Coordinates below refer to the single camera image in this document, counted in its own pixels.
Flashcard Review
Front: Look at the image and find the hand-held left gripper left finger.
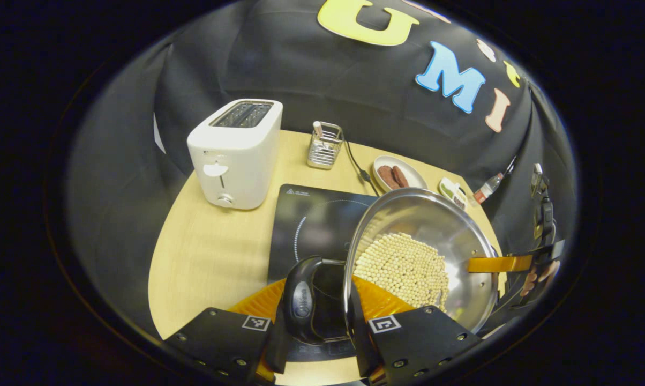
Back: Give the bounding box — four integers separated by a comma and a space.
164, 278, 302, 384

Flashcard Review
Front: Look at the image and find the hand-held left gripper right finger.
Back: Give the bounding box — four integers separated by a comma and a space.
349, 276, 484, 384

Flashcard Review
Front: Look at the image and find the steel pot with black handles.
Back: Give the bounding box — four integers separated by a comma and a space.
282, 187, 501, 344

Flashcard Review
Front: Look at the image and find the black induction cooktop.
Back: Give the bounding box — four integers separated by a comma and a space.
266, 184, 379, 362

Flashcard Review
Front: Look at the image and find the clear water bottle red label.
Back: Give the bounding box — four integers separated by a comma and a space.
473, 172, 504, 205

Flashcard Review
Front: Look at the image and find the pile of soybeans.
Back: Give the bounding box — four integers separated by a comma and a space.
353, 232, 451, 313

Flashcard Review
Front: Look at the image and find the white divided dish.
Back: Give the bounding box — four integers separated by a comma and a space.
438, 177, 469, 211

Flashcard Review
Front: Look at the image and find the round white plate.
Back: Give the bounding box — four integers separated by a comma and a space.
372, 155, 429, 194

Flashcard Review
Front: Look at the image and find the white toaster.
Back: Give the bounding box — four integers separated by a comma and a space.
187, 99, 283, 211

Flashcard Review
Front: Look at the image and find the black backdrop cloth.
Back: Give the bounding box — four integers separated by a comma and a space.
65, 0, 578, 344

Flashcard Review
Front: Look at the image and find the black power cable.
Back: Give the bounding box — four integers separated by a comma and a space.
344, 138, 381, 197

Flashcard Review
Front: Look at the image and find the wire mesh basket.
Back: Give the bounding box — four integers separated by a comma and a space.
307, 121, 344, 170

